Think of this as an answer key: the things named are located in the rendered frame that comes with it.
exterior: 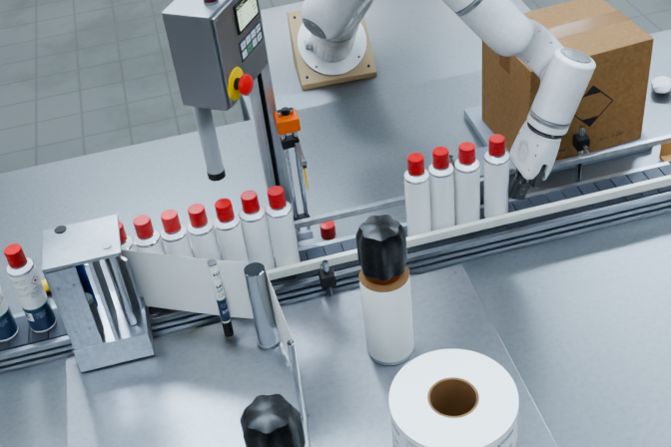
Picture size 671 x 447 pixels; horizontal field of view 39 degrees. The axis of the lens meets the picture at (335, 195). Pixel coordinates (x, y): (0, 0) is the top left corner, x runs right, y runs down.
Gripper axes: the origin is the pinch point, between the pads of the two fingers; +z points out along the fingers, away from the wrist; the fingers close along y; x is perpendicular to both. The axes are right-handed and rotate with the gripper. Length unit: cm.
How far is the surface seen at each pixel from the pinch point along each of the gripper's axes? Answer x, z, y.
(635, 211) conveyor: 25.9, -0.1, 5.5
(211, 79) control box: -69, -19, 0
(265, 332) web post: -54, 22, 21
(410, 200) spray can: -24.2, 3.4, 1.4
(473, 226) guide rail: -9.8, 7.2, 4.4
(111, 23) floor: -55, 120, -307
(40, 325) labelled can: -93, 38, 2
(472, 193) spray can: -11.9, 0.0, 2.5
